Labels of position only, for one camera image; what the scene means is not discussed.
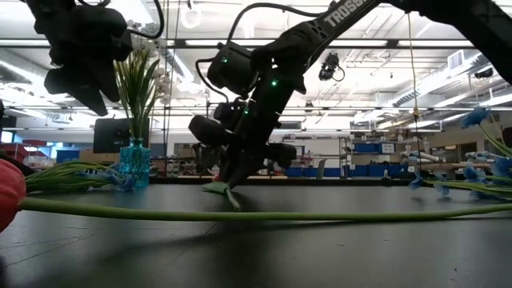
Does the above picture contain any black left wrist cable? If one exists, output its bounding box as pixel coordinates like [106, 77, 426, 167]
[78, 0, 166, 40]

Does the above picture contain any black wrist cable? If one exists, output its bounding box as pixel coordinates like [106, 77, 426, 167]
[78, 0, 166, 40]
[226, 2, 321, 43]

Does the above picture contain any black monitor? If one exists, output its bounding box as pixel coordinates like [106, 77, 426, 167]
[93, 118, 150, 154]

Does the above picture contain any blue labelled shelf bin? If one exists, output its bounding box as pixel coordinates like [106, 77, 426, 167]
[354, 142, 397, 155]

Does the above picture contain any hanging cable with yellow connector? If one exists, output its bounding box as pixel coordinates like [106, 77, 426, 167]
[406, 11, 422, 151]

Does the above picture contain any hanging black cable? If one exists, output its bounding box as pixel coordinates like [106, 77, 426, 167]
[162, 38, 170, 177]

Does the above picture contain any wooden background table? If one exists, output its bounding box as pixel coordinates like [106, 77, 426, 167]
[419, 162, 495, 170]

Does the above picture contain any teal cut-glass vase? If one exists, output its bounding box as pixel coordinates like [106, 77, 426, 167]
[118, 137, 152, 189]

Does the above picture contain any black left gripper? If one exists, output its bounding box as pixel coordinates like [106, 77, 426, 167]
[24, 0, 133, 117]

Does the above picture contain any blue artificial flower bunch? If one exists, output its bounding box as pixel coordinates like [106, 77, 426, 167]
[407, 106, 512, 200]
[24, 160, 137, 193]

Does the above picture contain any black ceiling camera with cable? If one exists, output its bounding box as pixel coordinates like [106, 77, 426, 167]
[318, 51, 346, 83]

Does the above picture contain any white hanging ring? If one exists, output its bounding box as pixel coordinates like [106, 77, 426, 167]
[180, 3, 202, 29]

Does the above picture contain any blue storage bin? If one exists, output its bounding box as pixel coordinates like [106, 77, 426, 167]
[55, 150, 80, 164]

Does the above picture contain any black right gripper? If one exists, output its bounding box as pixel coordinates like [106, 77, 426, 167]
[188, 114, 299, 189]

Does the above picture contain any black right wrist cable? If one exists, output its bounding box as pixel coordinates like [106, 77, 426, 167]
[226, 2, 321, 43]

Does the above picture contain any brown cardboard box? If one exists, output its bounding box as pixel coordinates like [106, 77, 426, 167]
[78, 150, 121, 164]

